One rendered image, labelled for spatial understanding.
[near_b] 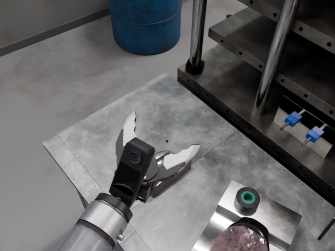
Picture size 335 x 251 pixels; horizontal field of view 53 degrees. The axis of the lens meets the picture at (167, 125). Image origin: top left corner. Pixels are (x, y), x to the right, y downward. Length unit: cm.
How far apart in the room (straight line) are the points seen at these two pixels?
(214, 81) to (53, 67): 178
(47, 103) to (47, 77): 31
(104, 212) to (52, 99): 236
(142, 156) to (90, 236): 15
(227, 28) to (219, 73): 26
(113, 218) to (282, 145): 110
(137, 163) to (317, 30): 92
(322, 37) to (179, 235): 85
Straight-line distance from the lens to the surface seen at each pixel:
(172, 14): 301
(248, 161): 145
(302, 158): 155
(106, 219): 57
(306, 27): 132
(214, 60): 188
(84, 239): 56
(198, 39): 166
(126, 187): 58
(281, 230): 121
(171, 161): 63
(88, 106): 275
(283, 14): 130
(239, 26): 170
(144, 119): 155
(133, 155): 54
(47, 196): 236
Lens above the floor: 198
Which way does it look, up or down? 51 degrees down
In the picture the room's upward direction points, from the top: straight up
